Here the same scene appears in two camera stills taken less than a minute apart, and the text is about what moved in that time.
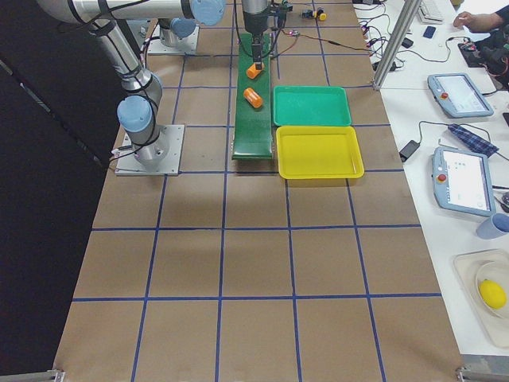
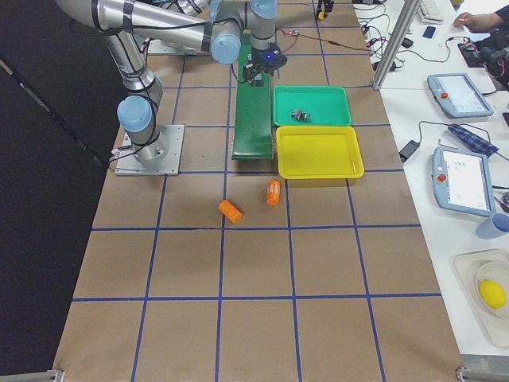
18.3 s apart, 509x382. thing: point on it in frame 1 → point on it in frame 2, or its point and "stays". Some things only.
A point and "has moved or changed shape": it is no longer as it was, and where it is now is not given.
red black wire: x=296 y=33 stays
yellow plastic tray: x=318 y=152 stays
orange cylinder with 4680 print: x=253 y=97 → x=273 y=192
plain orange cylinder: x=252 y=72 has moved or changed shape
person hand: x=475 y=22 stays
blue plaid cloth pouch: x=473 y=139 stays
